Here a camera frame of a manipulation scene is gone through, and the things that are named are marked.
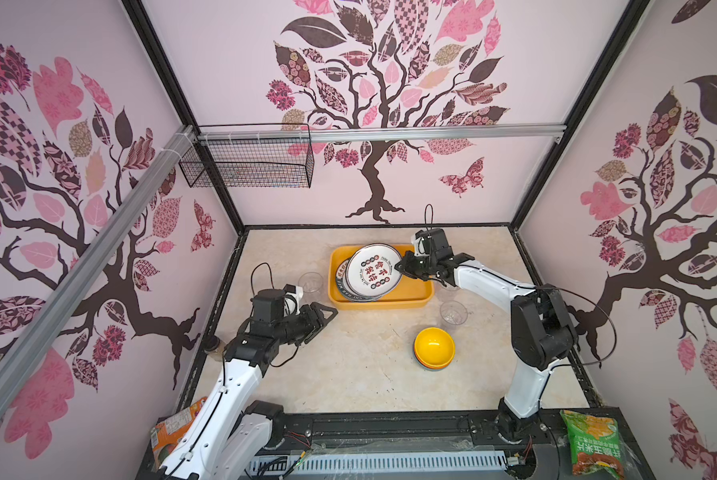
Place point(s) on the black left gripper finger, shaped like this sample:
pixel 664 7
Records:
pixel 304 334
pixel 318 315

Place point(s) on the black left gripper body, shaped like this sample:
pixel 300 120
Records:
pixel 291 328

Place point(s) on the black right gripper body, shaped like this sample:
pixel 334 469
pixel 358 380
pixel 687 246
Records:
pixel 420 267

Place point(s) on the clear plastic cup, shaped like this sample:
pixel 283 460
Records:
pixel 454 313
pixel 312 283

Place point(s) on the yellow upturned bowl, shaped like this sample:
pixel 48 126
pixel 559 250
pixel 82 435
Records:
pixel 434 348

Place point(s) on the white plate dark green rim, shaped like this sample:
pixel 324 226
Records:
pixel 346 291

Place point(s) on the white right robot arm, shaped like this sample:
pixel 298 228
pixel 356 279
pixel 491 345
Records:
pixel 542 332

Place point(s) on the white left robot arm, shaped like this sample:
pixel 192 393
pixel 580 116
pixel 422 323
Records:
pixel 229 429

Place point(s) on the yellow plastic bin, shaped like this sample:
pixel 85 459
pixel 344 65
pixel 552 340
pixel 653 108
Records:
pixel 409 294

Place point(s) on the orange snack packet left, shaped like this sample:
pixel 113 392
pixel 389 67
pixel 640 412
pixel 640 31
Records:
pixel 164 437

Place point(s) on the white vented strip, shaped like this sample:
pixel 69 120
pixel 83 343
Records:
pixel 376 463

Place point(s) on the green snack bag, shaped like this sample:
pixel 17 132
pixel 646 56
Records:
pixel 595 444

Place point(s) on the aluminium rail back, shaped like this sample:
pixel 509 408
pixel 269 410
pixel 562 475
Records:
pixel 388 134

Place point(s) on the aluminium rail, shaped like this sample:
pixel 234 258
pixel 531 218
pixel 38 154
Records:
pixel 388 134
pixel 19 363

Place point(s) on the black wire basket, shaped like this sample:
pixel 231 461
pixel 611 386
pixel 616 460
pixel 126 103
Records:
pixel 251 156

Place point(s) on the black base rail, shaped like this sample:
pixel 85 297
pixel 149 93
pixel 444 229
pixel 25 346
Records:
pixel 298 431

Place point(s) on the aluminium rail left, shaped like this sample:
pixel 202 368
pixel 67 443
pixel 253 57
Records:
pixel 19 363

